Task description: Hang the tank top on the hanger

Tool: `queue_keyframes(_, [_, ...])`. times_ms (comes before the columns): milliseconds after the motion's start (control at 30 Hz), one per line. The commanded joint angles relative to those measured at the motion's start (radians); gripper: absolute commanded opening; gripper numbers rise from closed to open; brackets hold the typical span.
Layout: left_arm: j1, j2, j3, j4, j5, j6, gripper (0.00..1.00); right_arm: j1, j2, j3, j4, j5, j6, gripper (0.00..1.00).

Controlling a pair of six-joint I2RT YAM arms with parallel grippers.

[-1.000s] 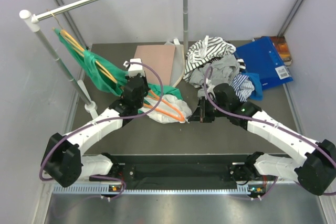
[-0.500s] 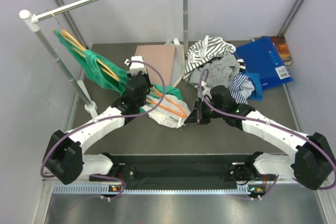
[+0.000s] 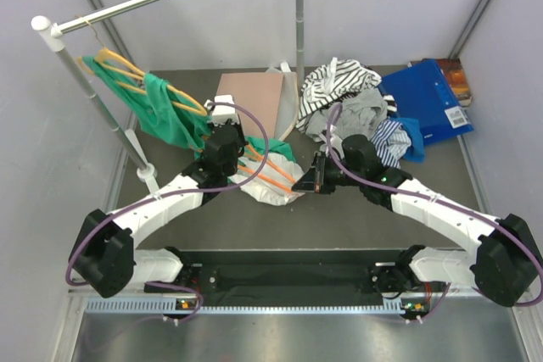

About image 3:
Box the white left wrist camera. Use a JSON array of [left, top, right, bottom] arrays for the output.
[[204, 94, 240, 125]]

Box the yellow clothes hanger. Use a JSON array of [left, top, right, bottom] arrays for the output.
[[75, 16, 209, 117]]

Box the blue cloth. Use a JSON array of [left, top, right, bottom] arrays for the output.
[[395, 117, 426, 163]]

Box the white tank top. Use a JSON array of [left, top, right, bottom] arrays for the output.
[[229, 153, 304, 206]]

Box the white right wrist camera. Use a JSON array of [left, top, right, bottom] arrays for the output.
[[324, 133, 344, 159]]

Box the blue striped shirt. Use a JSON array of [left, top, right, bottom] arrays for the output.
[[371, 119, 412, 169]]

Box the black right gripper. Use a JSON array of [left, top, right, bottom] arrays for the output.
[[293, 151, 365, 194]]

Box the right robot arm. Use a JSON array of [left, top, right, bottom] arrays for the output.
[[292, 135, 542, 307]]

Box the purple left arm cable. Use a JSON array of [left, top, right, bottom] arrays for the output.
[[64, 102, 269, 325]]

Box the green tank top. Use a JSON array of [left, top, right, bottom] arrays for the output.
[[81, 55, 298, 164]]

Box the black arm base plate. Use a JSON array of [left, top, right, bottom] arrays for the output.
[[173, 248, 445, 303]]

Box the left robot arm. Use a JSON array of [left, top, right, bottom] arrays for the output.
[[67, 120, 246, 298]]

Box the grey shirt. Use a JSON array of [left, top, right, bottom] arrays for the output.
[[303, 89, 389, 142]]

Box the blue folder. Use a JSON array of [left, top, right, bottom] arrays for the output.
[[378, 59, 473, 146]]

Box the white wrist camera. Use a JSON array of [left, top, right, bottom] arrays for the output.
[[204, 94, 240, 125], [324, 133, 344, 159]]

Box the silver clothes rack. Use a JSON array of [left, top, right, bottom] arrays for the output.
[[30, 0, 307, 193]]

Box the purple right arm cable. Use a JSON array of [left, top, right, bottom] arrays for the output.
[[325, 102, 543, 324]]

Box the orange clothes hanger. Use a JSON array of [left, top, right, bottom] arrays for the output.
[[237, 144, 304, 193]]

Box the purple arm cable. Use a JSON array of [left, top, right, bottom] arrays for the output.
[[64, 102, 269, 325], [325, 102, 543, 324]]

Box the striped black white shirt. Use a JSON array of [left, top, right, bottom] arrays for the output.
[[296, 58, 382, 131]]

